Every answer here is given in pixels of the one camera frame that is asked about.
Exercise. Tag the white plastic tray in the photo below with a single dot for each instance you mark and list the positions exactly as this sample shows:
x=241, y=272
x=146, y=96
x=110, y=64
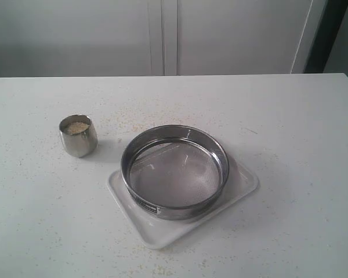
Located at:
x=156, y=233

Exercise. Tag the yellow and white grain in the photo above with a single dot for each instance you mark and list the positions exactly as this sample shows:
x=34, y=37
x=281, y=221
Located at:
x=75, y=128

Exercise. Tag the white cabinet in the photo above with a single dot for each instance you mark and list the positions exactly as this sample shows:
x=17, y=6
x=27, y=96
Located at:
x=151, y=38

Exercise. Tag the stainless steel cup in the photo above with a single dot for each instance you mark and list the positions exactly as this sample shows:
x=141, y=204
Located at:
x=82, y=144

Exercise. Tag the round stainless steel sieve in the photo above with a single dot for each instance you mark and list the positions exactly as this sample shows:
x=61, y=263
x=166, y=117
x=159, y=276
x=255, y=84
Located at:
x=174, y=172

